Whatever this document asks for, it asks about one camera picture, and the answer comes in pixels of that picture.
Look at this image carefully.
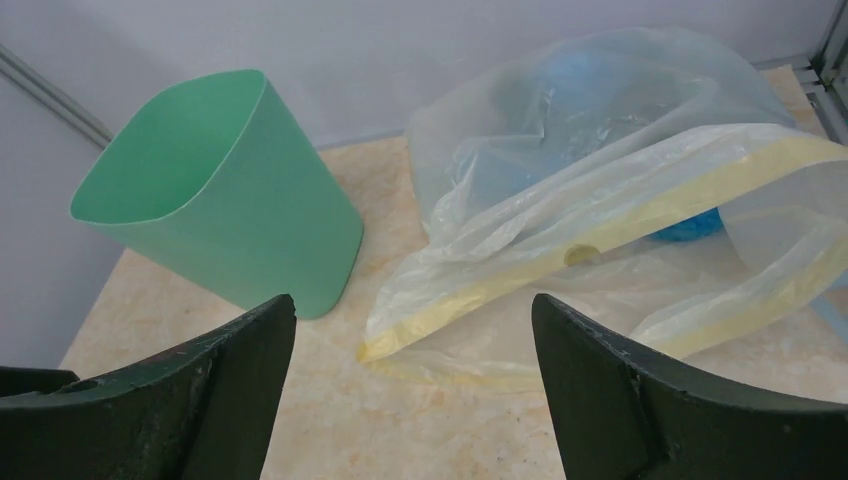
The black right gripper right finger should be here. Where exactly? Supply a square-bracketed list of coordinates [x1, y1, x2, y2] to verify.
[531, 294, 847, 479]

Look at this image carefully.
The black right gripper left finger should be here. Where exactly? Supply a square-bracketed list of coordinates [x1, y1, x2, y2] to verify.
[1, 295, 297, 479]

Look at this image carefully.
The clear yellow-edged plastic bag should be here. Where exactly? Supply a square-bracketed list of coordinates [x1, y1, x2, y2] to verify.
[357, 27, 848, 392]

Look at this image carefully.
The blue plastic trash bag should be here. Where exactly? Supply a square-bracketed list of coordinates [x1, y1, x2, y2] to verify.
[457, 49, 726, 244]

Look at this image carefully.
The green plastic trash bin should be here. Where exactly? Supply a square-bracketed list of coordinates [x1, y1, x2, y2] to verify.
[70, 69, 364, 319]

